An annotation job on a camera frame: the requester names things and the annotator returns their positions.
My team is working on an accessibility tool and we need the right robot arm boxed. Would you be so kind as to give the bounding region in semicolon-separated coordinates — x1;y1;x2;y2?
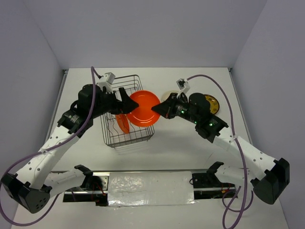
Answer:
152;93;290;204

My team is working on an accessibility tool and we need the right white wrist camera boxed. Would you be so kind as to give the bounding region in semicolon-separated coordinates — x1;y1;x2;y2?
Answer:
176;79;190;98

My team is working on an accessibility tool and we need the orange plate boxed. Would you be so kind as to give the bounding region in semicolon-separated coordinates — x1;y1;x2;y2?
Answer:
127;90;160;127
116;114;130;134

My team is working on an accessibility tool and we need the yellow patterned dark-rim plate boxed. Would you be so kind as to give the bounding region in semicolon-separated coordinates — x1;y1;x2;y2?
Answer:
204;94;220;115

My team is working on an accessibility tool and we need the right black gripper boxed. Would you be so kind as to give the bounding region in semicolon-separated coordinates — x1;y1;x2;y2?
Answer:
152;92;199;124

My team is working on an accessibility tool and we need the metal base rail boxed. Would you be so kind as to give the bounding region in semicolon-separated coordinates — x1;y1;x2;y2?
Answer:
63;170;236;207

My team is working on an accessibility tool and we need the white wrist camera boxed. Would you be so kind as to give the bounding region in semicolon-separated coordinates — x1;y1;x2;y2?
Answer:
97;72;115;93
176;79;190;98

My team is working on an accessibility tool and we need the wire dish rack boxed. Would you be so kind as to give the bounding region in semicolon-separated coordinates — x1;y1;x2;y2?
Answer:
100;74;155;148

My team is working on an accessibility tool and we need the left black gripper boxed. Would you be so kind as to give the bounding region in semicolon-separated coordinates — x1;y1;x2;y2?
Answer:
90;87;138;118

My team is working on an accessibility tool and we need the silver foil tape patch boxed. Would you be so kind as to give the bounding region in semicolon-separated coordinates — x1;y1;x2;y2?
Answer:
108;171;195;207

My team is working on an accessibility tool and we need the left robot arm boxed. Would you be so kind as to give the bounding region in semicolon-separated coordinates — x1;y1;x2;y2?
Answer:
1;84;139;214

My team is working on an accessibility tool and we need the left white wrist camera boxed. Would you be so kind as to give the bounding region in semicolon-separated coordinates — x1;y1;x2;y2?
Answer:
97;72;115;93

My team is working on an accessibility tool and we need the cream plate with black spot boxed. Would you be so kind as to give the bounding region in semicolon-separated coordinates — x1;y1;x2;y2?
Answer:
161;90;178;102

